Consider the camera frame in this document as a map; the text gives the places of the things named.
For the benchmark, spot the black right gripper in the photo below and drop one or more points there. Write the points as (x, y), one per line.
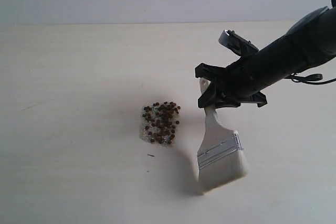
(245, 77)

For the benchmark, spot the white wooden paint brush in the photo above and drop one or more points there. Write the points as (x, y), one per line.
(220, 157)

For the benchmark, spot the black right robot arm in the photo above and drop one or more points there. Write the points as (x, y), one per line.
(309, 43)

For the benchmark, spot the pile of beans and grains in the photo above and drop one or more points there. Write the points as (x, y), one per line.
(159, 122)

